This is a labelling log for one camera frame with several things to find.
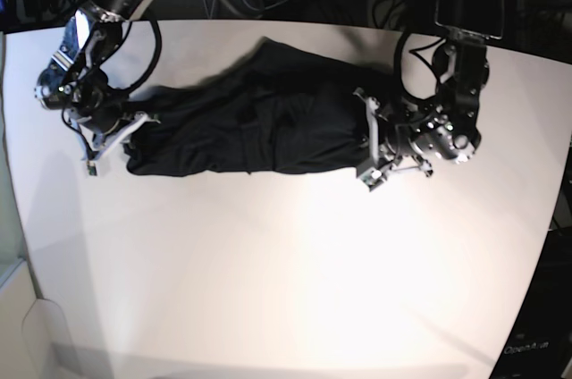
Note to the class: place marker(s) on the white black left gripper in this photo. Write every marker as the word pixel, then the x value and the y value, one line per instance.
pixel 387 154

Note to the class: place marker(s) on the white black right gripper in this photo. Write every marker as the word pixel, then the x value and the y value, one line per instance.
pixel 96 142

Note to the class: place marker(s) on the black long sleeve shirt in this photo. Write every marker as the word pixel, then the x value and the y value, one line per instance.
pixel 281 110

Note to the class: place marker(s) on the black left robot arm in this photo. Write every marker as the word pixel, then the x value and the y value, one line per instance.
pixel 277 110

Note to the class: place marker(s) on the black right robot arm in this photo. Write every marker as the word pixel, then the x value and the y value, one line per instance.
pixel 444 124

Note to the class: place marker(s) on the black OpenArm case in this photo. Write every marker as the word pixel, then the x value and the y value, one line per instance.
pixel 539 344

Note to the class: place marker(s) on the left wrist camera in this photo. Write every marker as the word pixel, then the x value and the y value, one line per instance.
pixel 97 168

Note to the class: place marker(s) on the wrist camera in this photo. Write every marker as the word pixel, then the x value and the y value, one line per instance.
pixel 97 168
pixel 373 178

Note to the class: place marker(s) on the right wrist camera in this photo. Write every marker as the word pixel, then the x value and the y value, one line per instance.
pixel 373 178

